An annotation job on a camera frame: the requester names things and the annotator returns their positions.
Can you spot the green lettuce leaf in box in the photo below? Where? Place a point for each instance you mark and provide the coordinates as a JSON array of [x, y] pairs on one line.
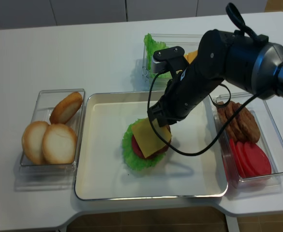
[[152, 46]]

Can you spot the clear box with buns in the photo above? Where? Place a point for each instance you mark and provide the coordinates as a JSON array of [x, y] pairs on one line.
[[32, 177]]

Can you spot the red tomato slice middle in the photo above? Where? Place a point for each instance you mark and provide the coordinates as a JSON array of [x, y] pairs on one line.
[[242, 158]]

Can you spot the bun half left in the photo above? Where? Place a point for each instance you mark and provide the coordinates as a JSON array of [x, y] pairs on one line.
[[32, 139]]

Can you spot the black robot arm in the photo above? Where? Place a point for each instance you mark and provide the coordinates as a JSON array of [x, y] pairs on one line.
[[222, 56]]

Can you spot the brown meat patty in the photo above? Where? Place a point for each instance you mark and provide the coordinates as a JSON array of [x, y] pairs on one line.
[[223, 120], [248, 125], [233, 124]]

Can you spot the brown meat patty front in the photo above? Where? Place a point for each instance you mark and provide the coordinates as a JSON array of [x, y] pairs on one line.
[[248, 125]]

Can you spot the green lettuce leaf on tray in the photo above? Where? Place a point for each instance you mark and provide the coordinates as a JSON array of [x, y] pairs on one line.
[[130, 158]]

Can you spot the bun half front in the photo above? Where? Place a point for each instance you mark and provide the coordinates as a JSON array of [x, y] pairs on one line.
[[59, 144]]

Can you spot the red tomato slice front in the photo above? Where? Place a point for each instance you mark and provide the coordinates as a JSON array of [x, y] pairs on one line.
[[257, 159]]

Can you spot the brown patty on burger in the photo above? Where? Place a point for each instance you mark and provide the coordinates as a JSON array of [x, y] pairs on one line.
[[162, 150]]

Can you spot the yellow cheese slice stack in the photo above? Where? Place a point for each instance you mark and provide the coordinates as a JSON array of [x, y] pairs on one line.
[[191, 56]]

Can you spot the bun half back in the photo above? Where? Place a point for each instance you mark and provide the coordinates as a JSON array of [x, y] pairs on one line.
[[66, 108]]

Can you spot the bun half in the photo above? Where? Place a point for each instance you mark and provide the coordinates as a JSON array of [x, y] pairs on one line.
[[59, 144], [32, 139], [66, 108]]

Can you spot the red tomato slice on burger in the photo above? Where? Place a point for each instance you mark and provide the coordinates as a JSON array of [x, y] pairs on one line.
[[136, 148]]

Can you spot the brown meat patty back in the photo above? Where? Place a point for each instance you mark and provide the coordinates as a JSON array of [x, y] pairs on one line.
[[223, 120]]

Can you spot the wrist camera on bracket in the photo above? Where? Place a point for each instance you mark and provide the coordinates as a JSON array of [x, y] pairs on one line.
[[169, 60]]

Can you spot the clear box with patties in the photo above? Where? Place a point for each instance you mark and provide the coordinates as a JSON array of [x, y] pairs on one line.
[[270, 142]]

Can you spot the brown meat patty middle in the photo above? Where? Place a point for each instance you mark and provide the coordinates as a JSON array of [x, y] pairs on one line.
[[233, 124]]

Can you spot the clear box with lettuce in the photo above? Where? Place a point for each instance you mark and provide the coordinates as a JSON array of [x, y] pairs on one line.
[[160, 81]]

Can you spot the red tomato slice back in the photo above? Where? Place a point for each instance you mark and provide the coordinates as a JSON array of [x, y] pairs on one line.
[[236, 159]]

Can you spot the white metal tray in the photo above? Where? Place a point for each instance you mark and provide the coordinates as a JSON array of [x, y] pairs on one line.
[[102, 173]]

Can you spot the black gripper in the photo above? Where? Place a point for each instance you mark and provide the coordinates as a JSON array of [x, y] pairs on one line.
[[187, 90]]

